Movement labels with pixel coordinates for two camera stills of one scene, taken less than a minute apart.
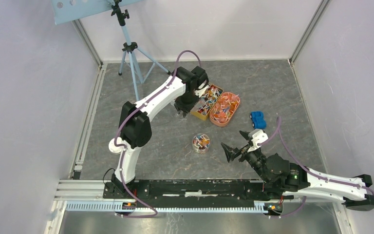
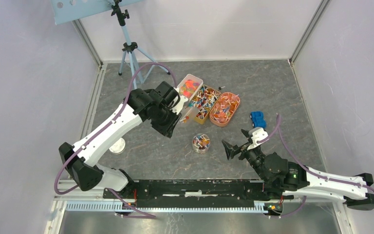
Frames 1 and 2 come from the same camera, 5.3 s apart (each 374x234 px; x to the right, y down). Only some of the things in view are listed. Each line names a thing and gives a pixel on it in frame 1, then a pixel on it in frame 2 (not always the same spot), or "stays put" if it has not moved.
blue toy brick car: [257, 119] stays put
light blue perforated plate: [65, 10] stays put
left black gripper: [185, 108] to [168, 130]
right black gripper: [231, 153] stays put
